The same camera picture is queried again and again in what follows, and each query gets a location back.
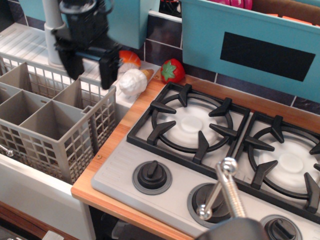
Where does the orange salmon sushi toy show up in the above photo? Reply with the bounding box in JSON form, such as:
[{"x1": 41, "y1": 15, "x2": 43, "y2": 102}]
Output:
[{"x1": 118, "y1": 50, "x2": 141, "y2": 73}]

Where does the grey plastic drying rack basket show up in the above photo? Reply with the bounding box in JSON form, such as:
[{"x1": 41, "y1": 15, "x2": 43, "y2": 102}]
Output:
[{"x1": 0, "y1": 53, "x2": 116, "y2": 184}]

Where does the grey toy stove top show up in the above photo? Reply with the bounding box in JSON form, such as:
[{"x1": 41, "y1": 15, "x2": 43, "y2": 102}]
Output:
[{"x1": 90, "y1": 81, "x2": 320, "y2": 240}]

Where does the black middle stove knob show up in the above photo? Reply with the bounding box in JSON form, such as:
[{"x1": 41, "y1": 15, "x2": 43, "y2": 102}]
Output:
[{"x1": 187, "y1": 183, "x2": 231, "y2": 228}]

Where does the white toy ice cream cone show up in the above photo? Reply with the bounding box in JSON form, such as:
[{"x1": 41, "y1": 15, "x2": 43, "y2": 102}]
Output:
[{"x1": 118, "y1": 68, "x2": 154, "y2": 96}]

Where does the large teal bin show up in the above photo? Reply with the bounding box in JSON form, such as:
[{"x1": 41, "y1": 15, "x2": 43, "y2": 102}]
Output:
[{"x1": 182, "y1": 0, "x2": 320, "y2": 102}]

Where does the black left burner grate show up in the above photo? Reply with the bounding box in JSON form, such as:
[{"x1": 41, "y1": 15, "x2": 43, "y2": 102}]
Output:
[{"x1": 126, "y1": 83, "x2": 250, "y2": 178}]

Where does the red toy strawberry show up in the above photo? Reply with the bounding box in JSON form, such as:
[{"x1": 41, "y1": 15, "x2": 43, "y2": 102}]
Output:
[{"x1": 160, "y1": 58, "x2": 186, "y2": 84}]

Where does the black stove knob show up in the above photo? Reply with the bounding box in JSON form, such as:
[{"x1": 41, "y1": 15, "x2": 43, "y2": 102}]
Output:
[
  {"x1": 132, "y1": 160, "x2": 173, "y2": 196},
  {"x1": 260, "y1": 214, "x2": 303, "y2": 240},
  {"x1": 187, "y1": 183, "x2": 231, "y2": 228}
]

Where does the black left stove knob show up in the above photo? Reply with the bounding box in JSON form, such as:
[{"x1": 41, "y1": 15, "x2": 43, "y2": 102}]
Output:
[{"x1": 132, "y1": 160, "x2": 173, "y2": 196}]

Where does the grey toy faucet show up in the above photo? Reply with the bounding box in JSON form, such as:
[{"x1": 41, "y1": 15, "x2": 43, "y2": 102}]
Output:
[{"x1": 42, "y1": 0, "x2": 67, "y2": 67}]

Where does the black burner grate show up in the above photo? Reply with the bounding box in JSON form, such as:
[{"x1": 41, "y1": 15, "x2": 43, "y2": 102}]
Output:
[
  {"x1": 235, "y1": 111, "x2": 320, "y2": 224},
  {"x1": 126, "y1": 83, "x2": 250, "y2": 178}
]

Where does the black right burner grate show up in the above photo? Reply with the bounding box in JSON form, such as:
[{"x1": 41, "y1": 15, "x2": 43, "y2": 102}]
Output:
[{"x1": 235, "y1": 111, "x2": 320, "y2": 224}]

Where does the black right stove knob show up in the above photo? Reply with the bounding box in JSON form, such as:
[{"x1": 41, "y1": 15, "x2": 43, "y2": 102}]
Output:
[{"x1": 260, "y1": 214, "x2": 303, "y2": 240}]

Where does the small chrome pin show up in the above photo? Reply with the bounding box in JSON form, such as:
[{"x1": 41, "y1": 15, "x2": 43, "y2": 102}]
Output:
[{"x1": 0, "y1": 145, "x2": 14, "y2": 157}]

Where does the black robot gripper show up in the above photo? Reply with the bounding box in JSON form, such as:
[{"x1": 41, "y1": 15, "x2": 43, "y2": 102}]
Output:
[{"x1": 52, "y1": 0, "x2": 121, "y2": 90}]

